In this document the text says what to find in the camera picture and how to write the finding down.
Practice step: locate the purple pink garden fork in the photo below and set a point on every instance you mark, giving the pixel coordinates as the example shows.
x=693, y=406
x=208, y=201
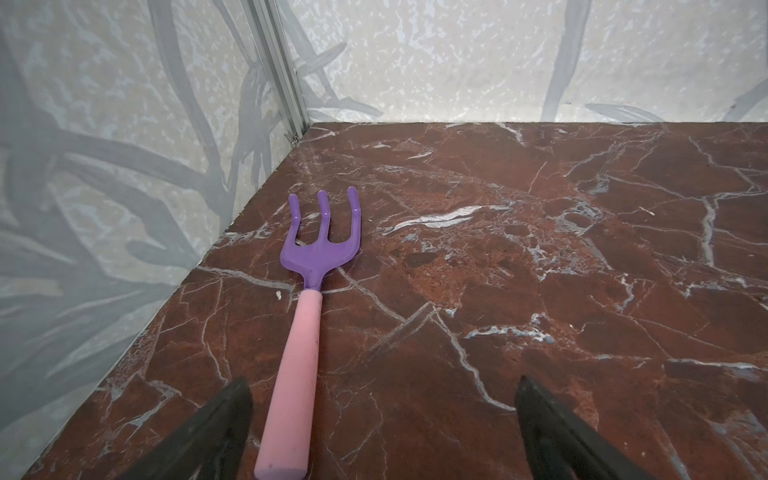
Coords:
x=285, y=443

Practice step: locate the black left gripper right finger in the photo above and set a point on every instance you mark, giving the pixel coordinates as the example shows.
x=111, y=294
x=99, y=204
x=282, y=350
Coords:
x=560, y=445

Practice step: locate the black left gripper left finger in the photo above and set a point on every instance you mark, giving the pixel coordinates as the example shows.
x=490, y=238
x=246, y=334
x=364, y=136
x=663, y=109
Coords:
x=209, y=445

